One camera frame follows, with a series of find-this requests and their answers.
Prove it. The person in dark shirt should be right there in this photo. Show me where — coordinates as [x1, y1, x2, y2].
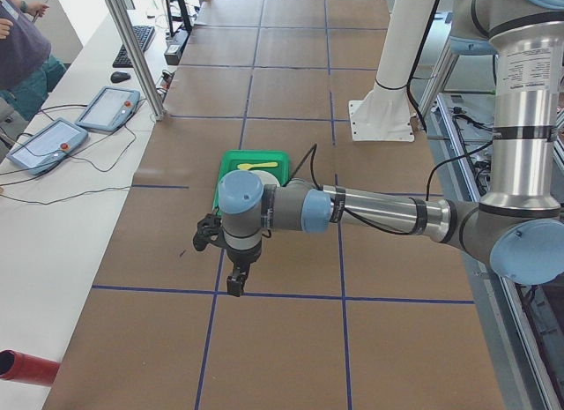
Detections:
[1, 0, 66, 121]

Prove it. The teach pendant tablet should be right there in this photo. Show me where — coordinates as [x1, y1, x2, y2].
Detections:
[7, 118, 88, 175]
[76, 86, 140, 132]

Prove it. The aluminium frame rail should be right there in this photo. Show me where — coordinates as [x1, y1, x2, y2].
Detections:
[427, 91, 563, 409]

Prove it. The black pendant cable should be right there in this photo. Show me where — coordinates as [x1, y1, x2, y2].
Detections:
[0, 103, 151, 206]

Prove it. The yellow plastic spoon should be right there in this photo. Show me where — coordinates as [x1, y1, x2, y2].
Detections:
[237, 161, 278, 170]

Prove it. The black keyboard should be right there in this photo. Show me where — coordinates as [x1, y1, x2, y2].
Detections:
[111, 25, 157, 69]

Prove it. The red cylinder tube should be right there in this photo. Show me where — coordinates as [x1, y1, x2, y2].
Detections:
[1, 350, 60, 386]

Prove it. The near teach pendant tablet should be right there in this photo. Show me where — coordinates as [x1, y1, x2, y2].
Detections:
[7, 118, 88, 175]

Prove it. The white round plate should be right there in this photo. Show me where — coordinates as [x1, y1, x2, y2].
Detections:
[252, 170, 280, 186]

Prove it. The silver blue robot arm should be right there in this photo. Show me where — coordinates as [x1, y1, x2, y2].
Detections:
[217, 0, 563, 296]

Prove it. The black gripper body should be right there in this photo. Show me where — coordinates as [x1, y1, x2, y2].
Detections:
[227, 246, 262, 273]

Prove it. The aluminium frame post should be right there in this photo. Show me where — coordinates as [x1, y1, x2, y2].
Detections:
[105, 0, 166, 122]

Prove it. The far teach pendant tablet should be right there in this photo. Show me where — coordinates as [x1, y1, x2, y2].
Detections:
[76, 86, 140, 132]

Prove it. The white side bench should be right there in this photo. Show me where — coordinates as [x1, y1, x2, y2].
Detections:
[1, 15, 154, 409]

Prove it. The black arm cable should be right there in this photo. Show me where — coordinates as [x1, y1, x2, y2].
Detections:
[262, 143, 494, 239]

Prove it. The black computer mouse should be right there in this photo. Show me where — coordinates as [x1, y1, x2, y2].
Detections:
[110, 71, 131, 84]

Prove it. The green plastic tray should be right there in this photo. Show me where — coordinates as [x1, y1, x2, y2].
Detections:
[217, 150, 290, 186]

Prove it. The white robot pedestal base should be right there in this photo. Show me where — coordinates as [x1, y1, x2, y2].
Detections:
[349, 0, 440, 142]

